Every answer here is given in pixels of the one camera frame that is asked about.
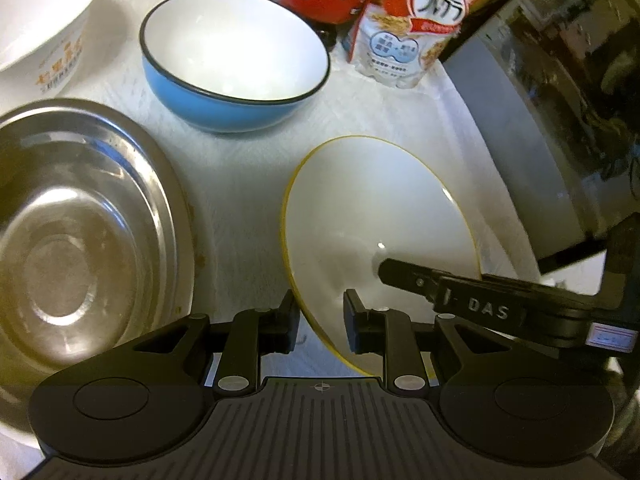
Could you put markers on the yellow-rimmed white plate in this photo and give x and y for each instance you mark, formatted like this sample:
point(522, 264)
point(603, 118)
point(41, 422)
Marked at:
point(380, 200)

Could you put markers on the stainless steel bowl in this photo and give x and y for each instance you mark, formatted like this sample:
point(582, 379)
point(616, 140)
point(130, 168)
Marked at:
point(85, 240)

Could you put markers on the white paper bowl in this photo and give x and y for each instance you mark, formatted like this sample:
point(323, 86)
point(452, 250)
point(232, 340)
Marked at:
point(35, 25)

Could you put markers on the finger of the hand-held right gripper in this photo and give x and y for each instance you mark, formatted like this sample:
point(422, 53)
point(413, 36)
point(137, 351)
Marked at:
point(405, 272)

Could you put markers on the blue bowl with black rim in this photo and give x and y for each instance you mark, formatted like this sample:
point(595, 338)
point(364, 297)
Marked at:
point(235, 55)

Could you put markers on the black appliance with glass door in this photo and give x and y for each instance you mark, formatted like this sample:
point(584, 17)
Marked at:
point(550, 110)

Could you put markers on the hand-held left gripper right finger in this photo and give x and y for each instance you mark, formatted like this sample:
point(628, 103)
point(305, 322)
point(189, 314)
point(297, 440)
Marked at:
point(351, 322)

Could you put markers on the white tablecloth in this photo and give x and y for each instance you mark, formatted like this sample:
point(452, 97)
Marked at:
point(225, 170)

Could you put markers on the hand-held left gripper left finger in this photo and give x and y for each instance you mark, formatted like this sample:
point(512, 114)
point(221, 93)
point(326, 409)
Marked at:
point(289, 322)

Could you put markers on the cereal bag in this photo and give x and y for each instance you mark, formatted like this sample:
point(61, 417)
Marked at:
point(405, 25)

